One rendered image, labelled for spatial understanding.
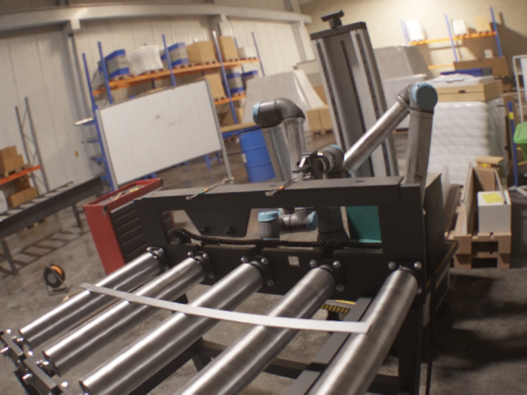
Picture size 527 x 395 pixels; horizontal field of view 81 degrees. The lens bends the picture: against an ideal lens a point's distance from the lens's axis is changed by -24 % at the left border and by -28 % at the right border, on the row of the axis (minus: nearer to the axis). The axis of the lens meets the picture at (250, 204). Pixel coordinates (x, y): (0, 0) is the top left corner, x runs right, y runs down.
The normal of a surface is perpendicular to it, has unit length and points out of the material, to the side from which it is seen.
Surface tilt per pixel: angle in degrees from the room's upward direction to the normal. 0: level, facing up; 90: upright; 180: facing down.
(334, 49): 90
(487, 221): 90
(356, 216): 90
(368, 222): 90
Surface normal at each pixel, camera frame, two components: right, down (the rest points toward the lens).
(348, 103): -0.70, 0.35
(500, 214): -0.53, 0.35
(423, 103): -0.17, 0.18
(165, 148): 0.48, 0.12
